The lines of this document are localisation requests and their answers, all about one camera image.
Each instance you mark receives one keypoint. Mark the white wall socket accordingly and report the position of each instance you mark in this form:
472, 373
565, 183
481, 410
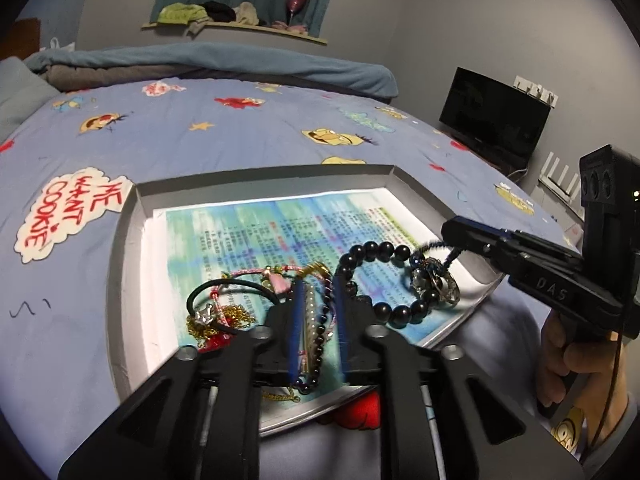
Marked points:
537, 91

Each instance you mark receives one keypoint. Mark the person's right forearm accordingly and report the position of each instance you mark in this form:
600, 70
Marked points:
617, 430

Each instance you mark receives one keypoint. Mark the wooden headboard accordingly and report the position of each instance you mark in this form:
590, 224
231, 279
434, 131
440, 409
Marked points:
27, 35

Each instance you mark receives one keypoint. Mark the white plastic bag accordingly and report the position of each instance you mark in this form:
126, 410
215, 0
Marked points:
61, 44

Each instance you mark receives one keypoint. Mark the printed cartoon bedsheet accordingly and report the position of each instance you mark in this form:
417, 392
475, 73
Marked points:
200, 130

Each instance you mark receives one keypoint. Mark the printed paper sheet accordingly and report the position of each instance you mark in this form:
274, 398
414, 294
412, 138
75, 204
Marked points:
250, 230

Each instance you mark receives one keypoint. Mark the black television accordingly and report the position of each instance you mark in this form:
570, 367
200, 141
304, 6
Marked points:
492, 110

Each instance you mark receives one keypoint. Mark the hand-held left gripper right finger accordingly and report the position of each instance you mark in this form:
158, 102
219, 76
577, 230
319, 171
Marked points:
342, 332

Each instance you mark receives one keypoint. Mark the grey blanket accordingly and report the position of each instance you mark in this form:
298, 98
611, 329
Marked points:
90, 77

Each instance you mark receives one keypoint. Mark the beige cloth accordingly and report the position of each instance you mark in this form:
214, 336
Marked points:
246, 13

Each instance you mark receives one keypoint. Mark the window sill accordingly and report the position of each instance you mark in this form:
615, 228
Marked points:
240, 31

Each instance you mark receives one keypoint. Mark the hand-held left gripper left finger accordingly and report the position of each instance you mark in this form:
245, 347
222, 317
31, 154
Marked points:
296, 330

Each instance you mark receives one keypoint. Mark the black cloth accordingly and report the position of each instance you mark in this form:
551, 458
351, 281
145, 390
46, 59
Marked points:
218, 10

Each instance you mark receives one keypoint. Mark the white router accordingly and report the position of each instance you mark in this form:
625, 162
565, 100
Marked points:
562, 187

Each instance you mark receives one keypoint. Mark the blue blanket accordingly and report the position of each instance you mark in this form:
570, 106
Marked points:
225, 62

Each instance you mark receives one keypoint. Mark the silver bangle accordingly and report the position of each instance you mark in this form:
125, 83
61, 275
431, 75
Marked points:
450, 297

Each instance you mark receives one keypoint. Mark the grey-blue pillow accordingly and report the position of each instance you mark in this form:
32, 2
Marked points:
22, 95

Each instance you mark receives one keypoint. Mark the person's right hand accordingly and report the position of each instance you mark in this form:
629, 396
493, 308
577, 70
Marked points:
575, 360

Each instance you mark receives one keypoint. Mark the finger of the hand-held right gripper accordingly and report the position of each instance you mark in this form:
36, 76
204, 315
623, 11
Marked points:
540, 247
475, 245

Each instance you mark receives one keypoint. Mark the green cloth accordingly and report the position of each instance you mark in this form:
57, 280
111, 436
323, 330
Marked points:
180, 12

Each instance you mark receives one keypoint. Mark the grey tray with printed sheet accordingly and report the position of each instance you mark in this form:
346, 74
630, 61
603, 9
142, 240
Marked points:
125, 310

